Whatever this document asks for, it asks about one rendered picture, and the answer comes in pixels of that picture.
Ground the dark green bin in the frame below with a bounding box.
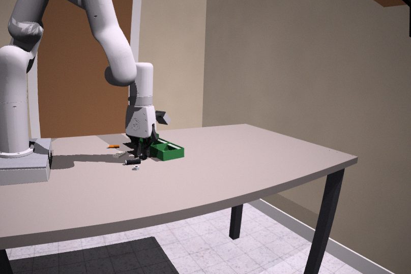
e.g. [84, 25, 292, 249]
[150, 133, 184, 161]

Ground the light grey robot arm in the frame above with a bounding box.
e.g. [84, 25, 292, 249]
[0, 0, 153, 158]

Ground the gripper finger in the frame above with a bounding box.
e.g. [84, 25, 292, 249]
[126, 134, 141, 157]
[142, 125, 158, 159]

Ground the black aa battery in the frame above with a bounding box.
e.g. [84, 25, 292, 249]
[125, 159, 141, 165]

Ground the white domino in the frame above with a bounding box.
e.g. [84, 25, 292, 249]
[112, 151, 126, 158]

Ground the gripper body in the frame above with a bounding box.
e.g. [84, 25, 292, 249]
[125, 105, 156, 139]

